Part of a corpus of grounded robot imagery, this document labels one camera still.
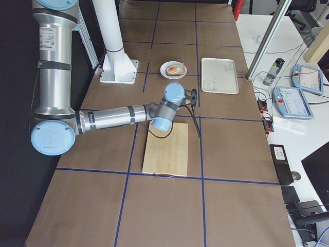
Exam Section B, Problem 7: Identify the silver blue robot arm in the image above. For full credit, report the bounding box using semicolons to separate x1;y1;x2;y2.
31;1;186;155

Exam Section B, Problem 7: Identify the white round plate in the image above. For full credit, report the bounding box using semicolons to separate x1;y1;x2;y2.
160;61;187;79

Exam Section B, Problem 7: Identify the wooden cutting board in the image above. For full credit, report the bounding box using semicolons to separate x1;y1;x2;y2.
142;122;188;177

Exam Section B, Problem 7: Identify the fried egg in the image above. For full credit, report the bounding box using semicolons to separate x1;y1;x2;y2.
166;65;180;74

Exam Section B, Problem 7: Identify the cream bear serving tray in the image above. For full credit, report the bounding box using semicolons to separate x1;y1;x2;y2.
201;58;239;95

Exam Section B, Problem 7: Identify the black orange connector strip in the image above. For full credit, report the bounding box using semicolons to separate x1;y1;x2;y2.
257;99;275;135

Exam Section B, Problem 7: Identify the black power adapter box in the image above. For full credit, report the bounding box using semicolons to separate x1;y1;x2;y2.
269;144;294;186

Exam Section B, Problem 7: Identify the clear water bottle black cap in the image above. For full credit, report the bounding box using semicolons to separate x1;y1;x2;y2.
263;58;285;86

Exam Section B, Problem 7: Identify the teach pendant near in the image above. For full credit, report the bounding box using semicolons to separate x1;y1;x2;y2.
273;86;314;119

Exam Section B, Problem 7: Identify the teach pendant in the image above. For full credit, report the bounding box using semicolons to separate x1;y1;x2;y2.
292;64;324;95
273;86;314;119

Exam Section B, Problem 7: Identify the teach pendant far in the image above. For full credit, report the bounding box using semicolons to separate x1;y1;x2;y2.
292;64;324;95

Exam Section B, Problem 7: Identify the black laptop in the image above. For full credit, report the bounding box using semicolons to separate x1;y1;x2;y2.
302;143;328;209

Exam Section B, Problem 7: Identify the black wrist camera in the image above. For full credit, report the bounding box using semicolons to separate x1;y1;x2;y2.
184;89;198;108

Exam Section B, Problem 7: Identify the white mounting pedestal column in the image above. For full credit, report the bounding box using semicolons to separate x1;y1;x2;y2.
93;0;139;84

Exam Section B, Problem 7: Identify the aluminium frame post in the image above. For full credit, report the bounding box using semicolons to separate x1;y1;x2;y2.
246;0;292;80

